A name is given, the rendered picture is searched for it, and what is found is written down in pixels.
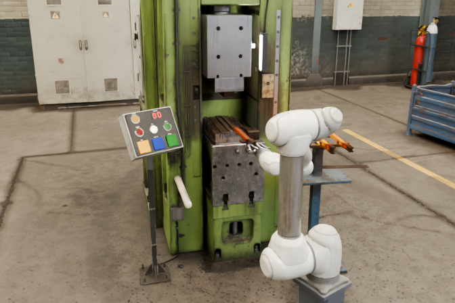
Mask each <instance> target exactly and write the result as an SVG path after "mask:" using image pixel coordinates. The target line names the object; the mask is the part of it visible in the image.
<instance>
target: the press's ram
mask: <svg viewBox="0 0 455 303"><path fill-rule="evenodd" d="M200 15H201V65H202V74H203V75H204V76H205V77H207V78H217V77H218V78H234V77H240V76H241V77H251V48H255V43H252V16H250V15H245V14H236V13H231V14H210V13H207V14H200Z"/></svg>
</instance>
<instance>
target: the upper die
mask: <svg viewBox="0 0 455 303"><path fill-rule="evenodd" d="M202 81H203V83H205V84H206V85H207V86H208V87H209V88H210V89H212V90H213V91H214V92H215V93H218V92H232V91H244V77H241V76H240V77H234V78H218V77H217V78H207V77H205V76H204V75H202Z"/></svg>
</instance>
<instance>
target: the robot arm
mask: <svg viewBox="0 0 455 303"><path fill-rule="evenodd" d="M342 121H343V115H342V113H341V111H340V110H338V109H337V108H335V107H326V108H324V109H322V108H319V109H310V110H292V111H287V112H283V113H280V114H277V115H275V116H274V117H272V118H270V119H269V121H268V122H267V124H266V128H265V134H266V137H267V139H268V141H269V142H270V143H271V144H272V145H275V146H276V150H277V152H278V154H277V153H274V152H271V151H270V150H269V147H266V146H264V145H263V144H261V143H260V144H258V143H256V144H255V146H254V145H253V143H252V142H251V141H249V140H248V145H247V149H248V154H251V153H253V154H254V155H255V157H256V159H257V161H258V162H259V163H260V165H261V167H262V169H263V170H264V171H265V172H266V173H268V174H270V175H279V198H278V230H277V231H276V232H275V233H274V234H273V235H272V238H271V240H270V242H269V245H268V248H265V249H264V251H263V252H262V254H261V257H260V266H261V270H262V271H263V273H264V275H265V276H266V277H269V278H271V279H273V280H278V281H285V280H290V279H296V278H297V279H299V280H302V281H303V282H305V283H306V284H308V285H309V286H311V287H312V288H314V289H315V290H317V291H318V292H319V293H320V294H321V295H323V296H325V295H327V294H328V292H331V291H332V290H334V289H336V288H337V287H339V286H341V285H343V284H346V283H349V279H348V278H347V277H344V276H342V275H340V270H342V268H343V267H342V265H341V258H342V244H341V238H340V236H339V234H338V233H337V231H336V229H335V228H334V227H332V226H330V225H325V224H320V225H316V226H314V227H313V228H311V229H310V230H309V233H308V235H306V236H304V235H303V234H302V233H301V211H302V195H303V177H305V176H307V175H310V174H311V173H312V171H313V163H312V161H311V159H312V153H311V150H310V148H309V145H310V144H311V143H314V142H317V141H321V140H323V139H325V138H327V137H329V136H331V134H333V133H334V132H336V131H337V130H338V128H339V127H340V125H341V123H342Z"/></svg>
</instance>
